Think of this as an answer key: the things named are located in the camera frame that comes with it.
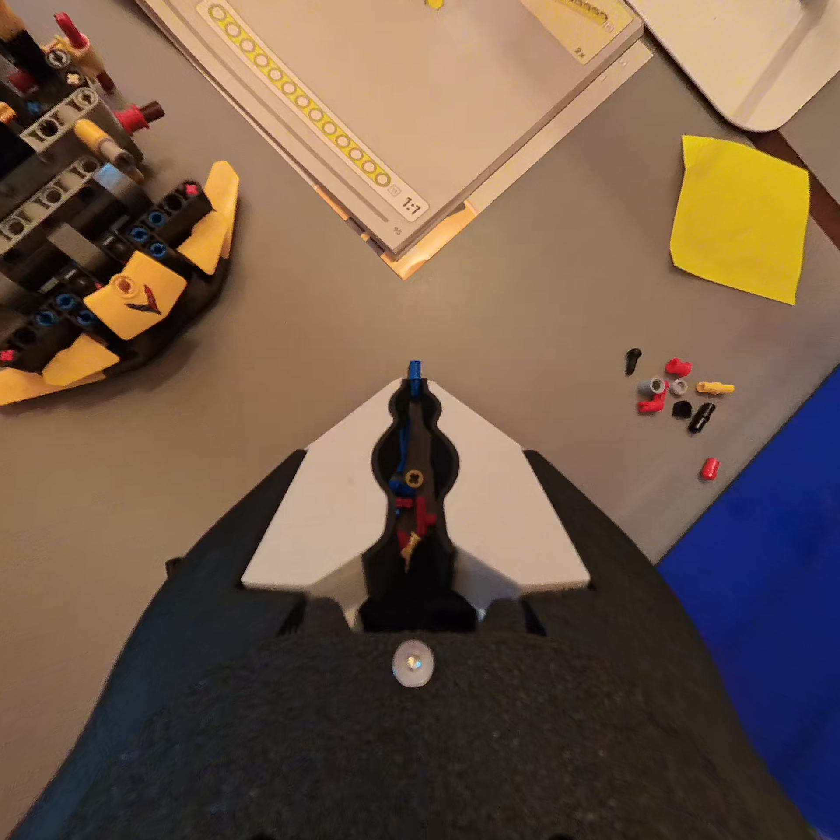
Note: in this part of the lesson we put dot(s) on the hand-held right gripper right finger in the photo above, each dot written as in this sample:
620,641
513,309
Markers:
518,518

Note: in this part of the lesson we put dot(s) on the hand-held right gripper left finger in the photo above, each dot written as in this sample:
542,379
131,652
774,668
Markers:
315,518

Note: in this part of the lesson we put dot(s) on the small blue brick pin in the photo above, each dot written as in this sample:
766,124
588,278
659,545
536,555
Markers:
415,371

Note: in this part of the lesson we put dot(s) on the blue plastic bin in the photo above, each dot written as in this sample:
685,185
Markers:
774,590

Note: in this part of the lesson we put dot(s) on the yellow black brick car model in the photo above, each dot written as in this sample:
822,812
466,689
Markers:
131,295

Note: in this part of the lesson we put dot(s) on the instruction booklet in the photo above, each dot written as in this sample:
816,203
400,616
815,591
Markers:
426,98

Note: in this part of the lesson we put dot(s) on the grey desk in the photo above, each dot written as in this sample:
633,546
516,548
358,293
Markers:
459,315

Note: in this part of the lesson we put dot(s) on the small red brick pin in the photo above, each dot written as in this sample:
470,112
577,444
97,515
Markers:
709,469

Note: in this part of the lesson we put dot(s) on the cluster of small brick pins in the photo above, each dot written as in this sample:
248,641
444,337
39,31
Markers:
676,367

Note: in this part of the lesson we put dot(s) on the yellow paper scrap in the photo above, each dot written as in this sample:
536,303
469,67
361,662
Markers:
741,223

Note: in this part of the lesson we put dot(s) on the white wooden book stand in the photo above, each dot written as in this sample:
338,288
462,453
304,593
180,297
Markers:
722,52

